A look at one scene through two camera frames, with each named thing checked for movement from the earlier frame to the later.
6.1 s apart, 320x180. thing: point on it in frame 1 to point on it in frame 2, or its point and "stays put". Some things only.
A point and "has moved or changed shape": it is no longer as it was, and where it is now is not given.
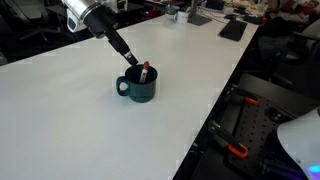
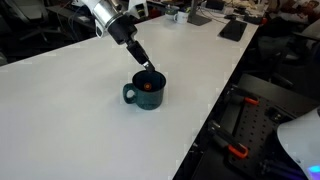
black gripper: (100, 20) to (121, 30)
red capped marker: (144, 72) to (147, 86)
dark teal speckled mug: (131, 85) has moved or changed shape
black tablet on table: (233, 30) stays put
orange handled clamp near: (232, 147) stays put
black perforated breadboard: (256, 149) stays put
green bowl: (172, 9) stays put
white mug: (181, 17) stays put
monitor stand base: (195, 18) stays put
